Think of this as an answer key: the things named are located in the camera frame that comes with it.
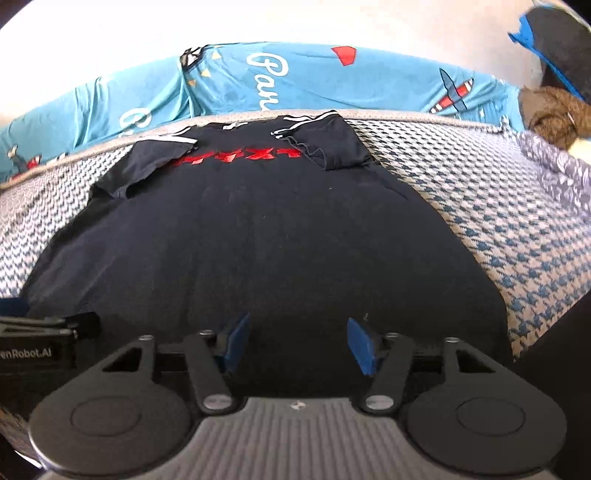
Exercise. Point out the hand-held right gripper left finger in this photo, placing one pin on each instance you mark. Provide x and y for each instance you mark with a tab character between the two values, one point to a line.
235	340

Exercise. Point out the houndstooth bed mattress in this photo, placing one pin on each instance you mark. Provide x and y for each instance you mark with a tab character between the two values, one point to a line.
498	221

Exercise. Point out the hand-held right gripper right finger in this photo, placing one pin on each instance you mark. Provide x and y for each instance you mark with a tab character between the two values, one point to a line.
362	345

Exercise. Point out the brown crumpled cloth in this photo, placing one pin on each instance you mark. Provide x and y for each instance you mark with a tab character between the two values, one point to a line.
554	115

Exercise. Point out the grey patterned cloth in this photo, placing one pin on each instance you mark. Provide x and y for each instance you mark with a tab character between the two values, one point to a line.
563	180

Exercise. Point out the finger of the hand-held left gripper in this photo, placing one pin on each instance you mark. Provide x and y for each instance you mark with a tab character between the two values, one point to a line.
37	355

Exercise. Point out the black bag with blue trim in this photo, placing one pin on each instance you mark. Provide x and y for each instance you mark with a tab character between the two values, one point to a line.
563	41

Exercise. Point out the black t-shirt with red print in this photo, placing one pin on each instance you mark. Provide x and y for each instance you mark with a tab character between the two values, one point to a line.
277	240

